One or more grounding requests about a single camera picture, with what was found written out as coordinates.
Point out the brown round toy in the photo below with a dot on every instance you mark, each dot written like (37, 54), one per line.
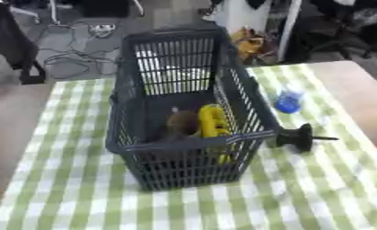
(182, 122)

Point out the yellow toy banana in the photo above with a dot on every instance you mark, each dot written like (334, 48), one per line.
(212, 119)

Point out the dark blue plastic basket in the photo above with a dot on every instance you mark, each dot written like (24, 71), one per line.
(191, 75)

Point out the brown yellow bag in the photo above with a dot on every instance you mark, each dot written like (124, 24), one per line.
(252, 45)

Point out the white power strip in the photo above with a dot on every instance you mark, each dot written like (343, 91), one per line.
(102, 30)

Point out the white table leg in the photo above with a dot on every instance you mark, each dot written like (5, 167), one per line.
(289, 27)

